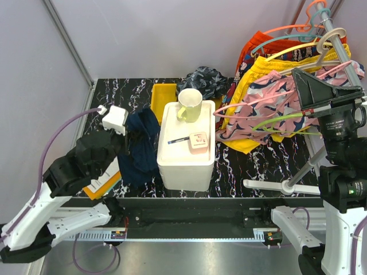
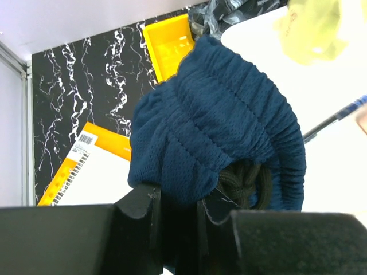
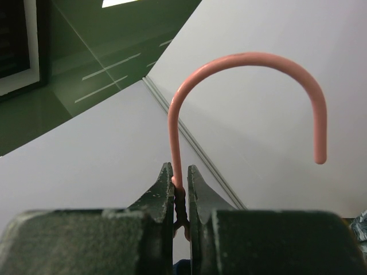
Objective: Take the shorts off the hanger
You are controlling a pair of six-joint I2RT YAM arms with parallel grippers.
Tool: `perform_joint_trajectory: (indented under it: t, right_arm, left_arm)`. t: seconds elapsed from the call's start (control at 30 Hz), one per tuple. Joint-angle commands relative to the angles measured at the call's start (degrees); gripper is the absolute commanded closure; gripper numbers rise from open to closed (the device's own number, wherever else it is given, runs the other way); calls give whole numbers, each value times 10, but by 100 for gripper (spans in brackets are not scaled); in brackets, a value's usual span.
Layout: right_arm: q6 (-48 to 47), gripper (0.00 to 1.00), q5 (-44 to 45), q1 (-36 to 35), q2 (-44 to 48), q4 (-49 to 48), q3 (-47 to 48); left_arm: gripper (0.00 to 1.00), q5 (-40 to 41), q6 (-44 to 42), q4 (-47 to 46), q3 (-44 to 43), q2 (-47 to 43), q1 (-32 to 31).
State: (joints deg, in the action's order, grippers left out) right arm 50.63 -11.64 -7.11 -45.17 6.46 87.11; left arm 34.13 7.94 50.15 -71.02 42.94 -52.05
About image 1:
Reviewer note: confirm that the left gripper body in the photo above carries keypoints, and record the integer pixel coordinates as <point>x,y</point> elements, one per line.
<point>120,143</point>

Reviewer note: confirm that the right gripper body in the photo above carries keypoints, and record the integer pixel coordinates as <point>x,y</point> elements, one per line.
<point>337,129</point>

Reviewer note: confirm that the navy blue shorts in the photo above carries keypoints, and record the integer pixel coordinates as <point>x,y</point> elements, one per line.
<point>139,165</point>

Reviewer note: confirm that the dark leaf-pattern shorts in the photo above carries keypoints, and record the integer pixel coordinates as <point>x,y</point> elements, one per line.
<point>208,81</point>

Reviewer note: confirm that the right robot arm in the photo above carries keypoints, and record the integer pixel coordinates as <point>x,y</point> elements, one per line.
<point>342,185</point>

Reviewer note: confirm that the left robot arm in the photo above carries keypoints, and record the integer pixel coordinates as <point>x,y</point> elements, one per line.
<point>32,234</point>

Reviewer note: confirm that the beige hanger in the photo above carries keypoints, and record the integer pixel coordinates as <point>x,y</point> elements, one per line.
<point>321,57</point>

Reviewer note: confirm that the pink white patterned shorts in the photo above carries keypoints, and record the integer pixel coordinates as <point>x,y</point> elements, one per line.
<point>269,97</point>

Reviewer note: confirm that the cream yellow hanger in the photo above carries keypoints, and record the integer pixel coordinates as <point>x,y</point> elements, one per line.
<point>298,48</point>

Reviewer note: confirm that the teal hanger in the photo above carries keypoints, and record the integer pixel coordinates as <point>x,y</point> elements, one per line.
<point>302,37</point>

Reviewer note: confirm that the yellow shorts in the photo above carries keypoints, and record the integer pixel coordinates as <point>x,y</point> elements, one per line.
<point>246,145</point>

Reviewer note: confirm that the orange hanger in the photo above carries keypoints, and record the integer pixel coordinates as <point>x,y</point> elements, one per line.
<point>302,27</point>

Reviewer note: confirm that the orange red shorts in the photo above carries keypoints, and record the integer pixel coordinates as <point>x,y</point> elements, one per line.
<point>258,43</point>

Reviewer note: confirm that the dark red patterned shorts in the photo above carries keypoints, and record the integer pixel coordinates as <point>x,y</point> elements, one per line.
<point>253,67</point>

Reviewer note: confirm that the orange spiral notebook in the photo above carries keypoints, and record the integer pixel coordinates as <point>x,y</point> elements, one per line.
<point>98,188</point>

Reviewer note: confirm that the yellow plastic bin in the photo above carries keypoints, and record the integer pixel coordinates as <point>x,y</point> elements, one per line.
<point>162,94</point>

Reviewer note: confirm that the white foam box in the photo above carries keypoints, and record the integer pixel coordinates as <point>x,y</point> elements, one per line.
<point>178,167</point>

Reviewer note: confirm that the metal clothes rack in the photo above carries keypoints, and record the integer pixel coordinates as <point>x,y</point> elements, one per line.
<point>288,187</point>

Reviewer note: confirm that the blue pen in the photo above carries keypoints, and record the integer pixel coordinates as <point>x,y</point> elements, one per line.
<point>178,140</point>

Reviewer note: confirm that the pink small box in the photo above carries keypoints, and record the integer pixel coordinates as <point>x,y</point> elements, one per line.
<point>198,143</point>

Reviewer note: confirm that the yellow green mug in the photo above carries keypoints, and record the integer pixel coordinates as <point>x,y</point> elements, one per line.
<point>190,102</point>

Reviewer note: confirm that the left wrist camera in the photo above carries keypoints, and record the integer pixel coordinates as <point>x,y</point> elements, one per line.
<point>115,120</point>

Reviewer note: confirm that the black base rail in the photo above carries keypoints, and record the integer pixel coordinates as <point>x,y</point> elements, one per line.
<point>144,212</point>

